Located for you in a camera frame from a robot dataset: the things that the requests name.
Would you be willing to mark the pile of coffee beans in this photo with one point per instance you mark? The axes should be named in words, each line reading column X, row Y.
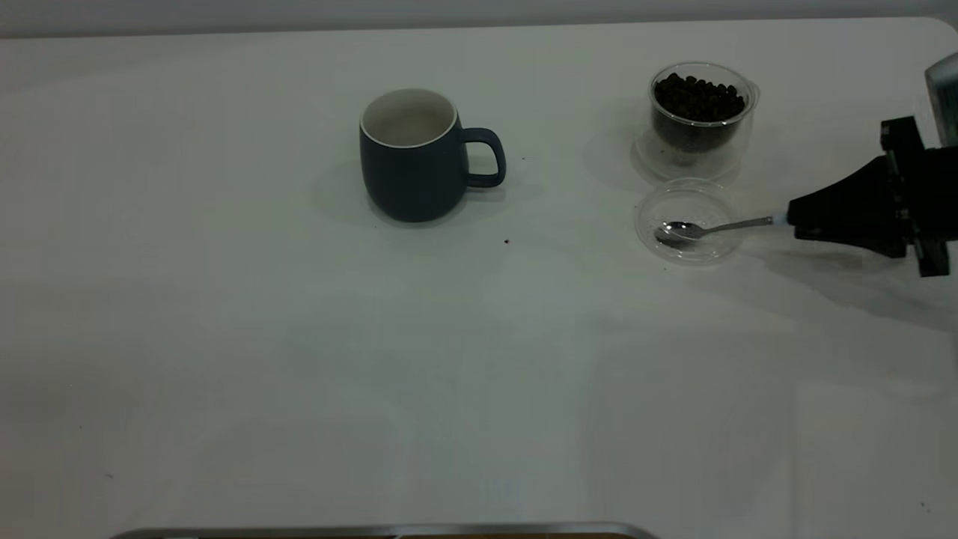
column 700, row 101

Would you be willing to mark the metal edge strip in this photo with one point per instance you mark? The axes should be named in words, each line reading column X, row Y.
column 374, row 531

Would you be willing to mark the clear double-wall glass cup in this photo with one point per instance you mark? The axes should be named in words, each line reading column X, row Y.
column 696, row 161

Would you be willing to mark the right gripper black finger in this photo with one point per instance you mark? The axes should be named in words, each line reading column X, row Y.
column 861, row 236
column 853, row 198

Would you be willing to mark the clear glass saucer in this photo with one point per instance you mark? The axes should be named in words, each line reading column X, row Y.
column 688, row 251

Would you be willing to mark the dark blue ceramic mug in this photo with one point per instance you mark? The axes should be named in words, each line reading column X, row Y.
column 419, row 180

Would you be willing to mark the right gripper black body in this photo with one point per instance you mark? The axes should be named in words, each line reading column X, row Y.
column 924, row 195

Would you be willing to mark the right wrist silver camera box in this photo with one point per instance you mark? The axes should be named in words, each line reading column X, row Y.
column 944, row 101

